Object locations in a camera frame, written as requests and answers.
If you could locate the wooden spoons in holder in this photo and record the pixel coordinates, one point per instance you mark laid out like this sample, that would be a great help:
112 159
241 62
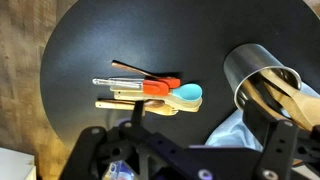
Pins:
302 108

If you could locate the copper brown thin utensil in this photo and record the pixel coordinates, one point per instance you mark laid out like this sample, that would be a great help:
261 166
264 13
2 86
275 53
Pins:
130 68

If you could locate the blue cloth towel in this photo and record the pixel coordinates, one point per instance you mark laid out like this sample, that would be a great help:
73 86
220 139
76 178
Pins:
232 132

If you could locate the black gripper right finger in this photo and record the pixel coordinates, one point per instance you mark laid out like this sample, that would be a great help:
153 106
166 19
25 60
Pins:
260 123

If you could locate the teal silicone spoon wooden handle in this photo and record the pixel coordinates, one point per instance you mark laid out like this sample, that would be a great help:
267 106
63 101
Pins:
188 92

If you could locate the silver metal utensil holder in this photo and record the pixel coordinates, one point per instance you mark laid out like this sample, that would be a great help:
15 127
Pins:
246 61

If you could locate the round black table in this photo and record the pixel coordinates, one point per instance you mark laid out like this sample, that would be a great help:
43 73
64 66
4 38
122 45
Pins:
186 38

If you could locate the light wooden spatula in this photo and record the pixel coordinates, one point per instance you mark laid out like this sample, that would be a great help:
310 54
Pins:
154 106

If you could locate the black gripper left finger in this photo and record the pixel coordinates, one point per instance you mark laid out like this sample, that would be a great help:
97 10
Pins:
138 113

